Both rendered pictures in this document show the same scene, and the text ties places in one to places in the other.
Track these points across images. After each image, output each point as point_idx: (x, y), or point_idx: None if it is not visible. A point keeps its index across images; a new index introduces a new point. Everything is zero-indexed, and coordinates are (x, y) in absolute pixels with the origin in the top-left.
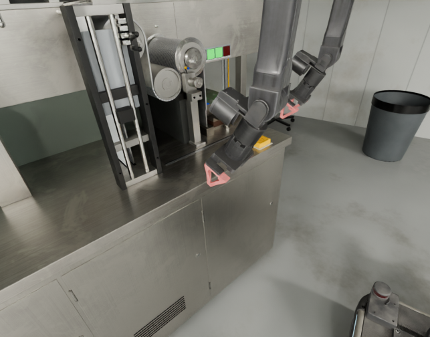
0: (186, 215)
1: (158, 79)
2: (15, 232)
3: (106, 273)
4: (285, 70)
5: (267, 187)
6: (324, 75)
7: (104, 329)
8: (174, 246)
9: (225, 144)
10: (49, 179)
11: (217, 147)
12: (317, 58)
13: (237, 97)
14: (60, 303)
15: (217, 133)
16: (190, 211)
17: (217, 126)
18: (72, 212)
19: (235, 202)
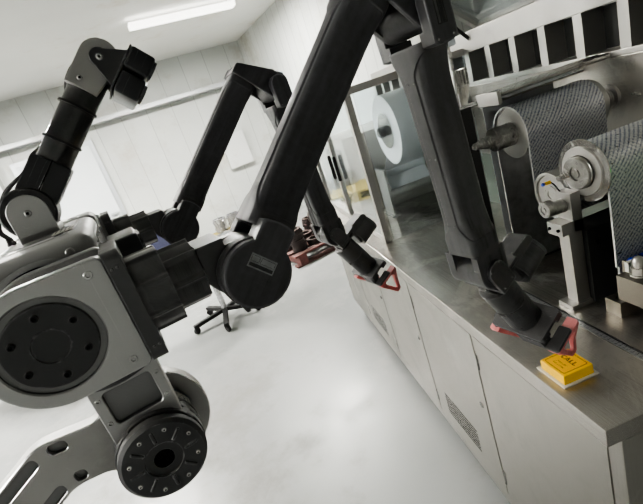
0: (461, 336)
1: (541, 183)
2: (432, 245)
3: (422, 310)
4: (309, 214)
5: (582, 478)
6: (481, 296)
7: (428, 354)
8: (458, 356)
9: (373, 257)
10: (500, 233)
11: (557, 323)
12: (509, 264)
13: (349, 222)
14: (408, 298)
15: (625, 321)
16: (464, 338)
17: None
18: (443, 257)
19: (516, 405)
